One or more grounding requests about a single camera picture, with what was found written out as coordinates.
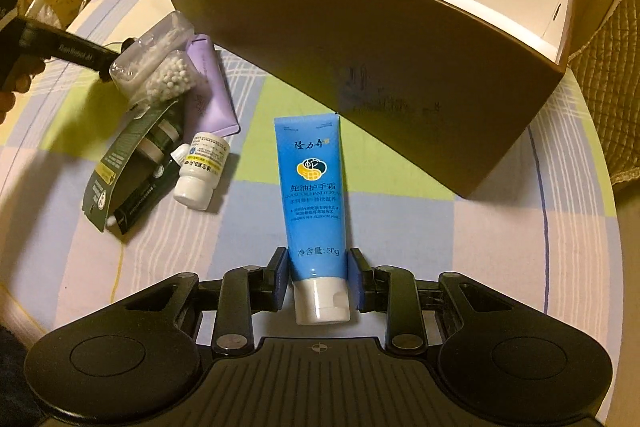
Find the brown cardboard box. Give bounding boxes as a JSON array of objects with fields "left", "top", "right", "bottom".
[{"left": 171, "top": 0, "right": 575, "bottom": 196}]

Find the person left hand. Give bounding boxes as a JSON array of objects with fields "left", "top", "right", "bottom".
[{"left": 0, "top": 55, "right": 46, "bottom": 122}]

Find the floss pick clear box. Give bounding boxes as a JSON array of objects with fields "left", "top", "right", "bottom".
[{"left": 110, "top": 11, "right": 194, "bottom": 100}]

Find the blue hand cream tube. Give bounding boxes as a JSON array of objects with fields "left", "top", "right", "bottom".
[{"left": 274, "top": 114, "right": 350, "bottom": 325}]

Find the small white medicine bottle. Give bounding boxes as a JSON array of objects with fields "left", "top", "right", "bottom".
[{"left": 174, "top": 132, "right": 230, "bottom": 211}]

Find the dark green carded package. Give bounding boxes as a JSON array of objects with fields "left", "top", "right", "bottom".
[{"left": 81, "top": 96, "right": 184, "bottom": 232}]

